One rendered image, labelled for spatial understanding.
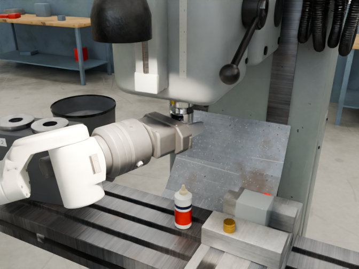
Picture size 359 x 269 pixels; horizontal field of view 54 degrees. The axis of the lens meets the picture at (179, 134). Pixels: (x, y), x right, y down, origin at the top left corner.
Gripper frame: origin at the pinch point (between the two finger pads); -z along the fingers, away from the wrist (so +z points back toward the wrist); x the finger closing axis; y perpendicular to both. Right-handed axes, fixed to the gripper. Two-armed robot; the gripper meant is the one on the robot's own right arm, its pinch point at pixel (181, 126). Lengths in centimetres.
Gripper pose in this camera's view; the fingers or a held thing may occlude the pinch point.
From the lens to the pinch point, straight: 70.2
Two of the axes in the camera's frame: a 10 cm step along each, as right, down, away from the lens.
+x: -6.8, -3.0, 6.7
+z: -7.3, 2.7, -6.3
